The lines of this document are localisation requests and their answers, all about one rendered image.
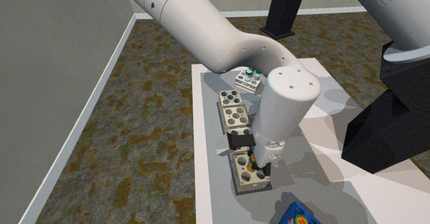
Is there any blue tube rack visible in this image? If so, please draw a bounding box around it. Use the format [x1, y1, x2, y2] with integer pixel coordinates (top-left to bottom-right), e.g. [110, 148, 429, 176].
[278, 201, 322, 224]

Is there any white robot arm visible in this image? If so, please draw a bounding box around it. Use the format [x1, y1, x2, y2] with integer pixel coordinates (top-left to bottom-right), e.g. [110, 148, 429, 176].
[134, 0, 430, 157]

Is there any grey bench mat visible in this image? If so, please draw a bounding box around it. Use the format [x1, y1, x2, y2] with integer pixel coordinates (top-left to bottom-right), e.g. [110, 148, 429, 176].
[200, 70, 377, 224]

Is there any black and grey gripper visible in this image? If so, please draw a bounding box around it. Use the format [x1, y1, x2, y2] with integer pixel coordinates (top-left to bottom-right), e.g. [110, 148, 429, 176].
[248, 136, 284, 176]

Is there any beige bucket adapter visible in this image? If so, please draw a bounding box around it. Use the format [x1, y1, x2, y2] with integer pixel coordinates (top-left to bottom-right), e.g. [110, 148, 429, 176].
[218, 90, 243, 117]
[228, 127, 251, 162]
[222, 106, 250, 134]
[232, 154, 270, 192]

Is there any white tube rack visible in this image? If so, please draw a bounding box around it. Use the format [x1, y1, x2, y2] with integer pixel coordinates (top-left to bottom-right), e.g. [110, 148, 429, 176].
[234, 71, 262, 94]

